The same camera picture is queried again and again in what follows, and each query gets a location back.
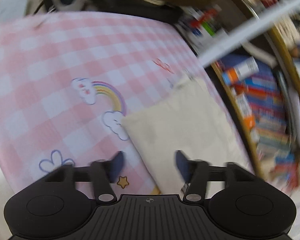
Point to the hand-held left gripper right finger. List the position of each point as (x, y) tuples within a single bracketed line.
[(182, 165)]

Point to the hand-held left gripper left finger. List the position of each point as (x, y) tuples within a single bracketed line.
[(116, 166)]

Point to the cream printed t-shirt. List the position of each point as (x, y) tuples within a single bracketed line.
[(185, 130)]

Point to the orange white flat box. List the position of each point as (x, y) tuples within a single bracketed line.
[(248, 121)]

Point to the row of colourful books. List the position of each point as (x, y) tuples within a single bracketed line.
[(265, 120)]

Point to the white orange toothpaste box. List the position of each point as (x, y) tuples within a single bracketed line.
[(242, 68)]

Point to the pink checked table mat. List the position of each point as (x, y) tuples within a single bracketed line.
[(52, 62)]

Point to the white wooden bookshelf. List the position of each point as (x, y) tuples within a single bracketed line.
[(240, 37)]

